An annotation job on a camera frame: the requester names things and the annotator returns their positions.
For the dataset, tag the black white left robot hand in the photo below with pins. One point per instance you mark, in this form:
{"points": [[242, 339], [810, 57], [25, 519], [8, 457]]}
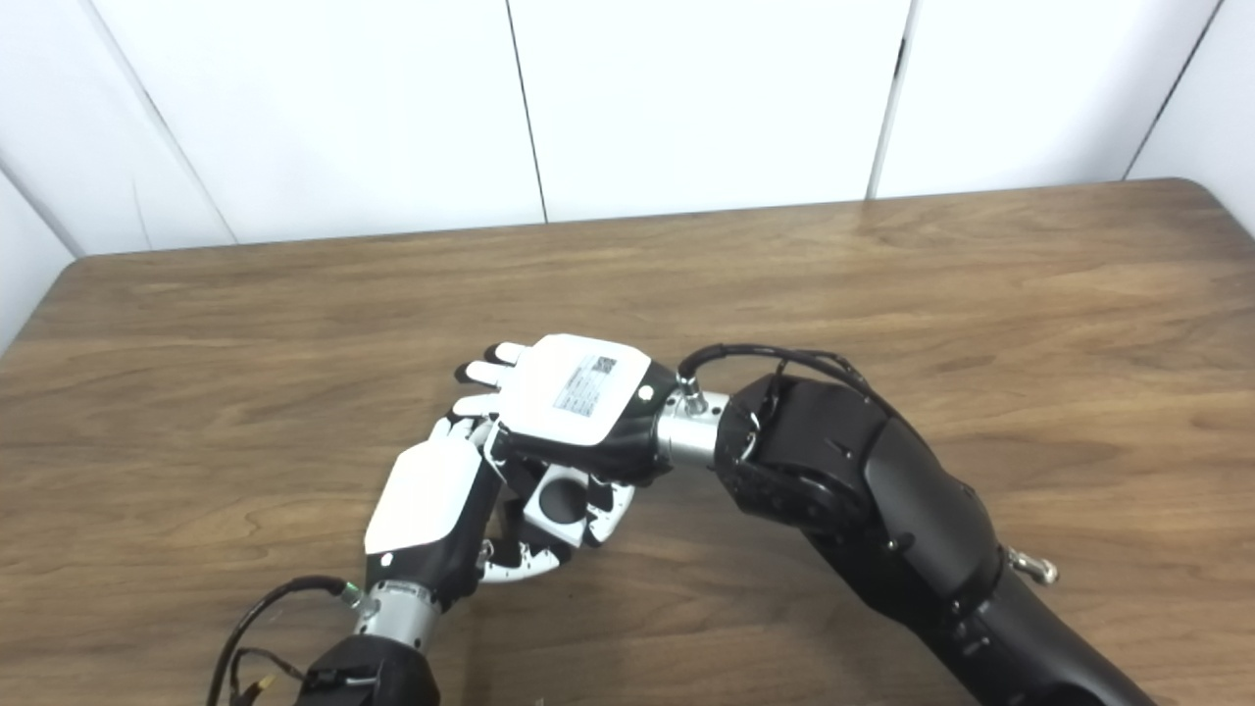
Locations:
{"points": [[426, 500]]}

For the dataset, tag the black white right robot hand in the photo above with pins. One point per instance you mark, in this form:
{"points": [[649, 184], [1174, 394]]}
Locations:
{"points": [[578, 392]]}

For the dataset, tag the black peg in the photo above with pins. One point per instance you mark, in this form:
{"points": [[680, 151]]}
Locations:
{"points": [[561, 500]]}

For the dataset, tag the white square piece with hole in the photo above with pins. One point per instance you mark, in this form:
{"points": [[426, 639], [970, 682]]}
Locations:
{"points": [[536, 518]]}

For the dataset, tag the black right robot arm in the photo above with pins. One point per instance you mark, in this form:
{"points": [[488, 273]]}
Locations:
{"points": [[882, 510]]}

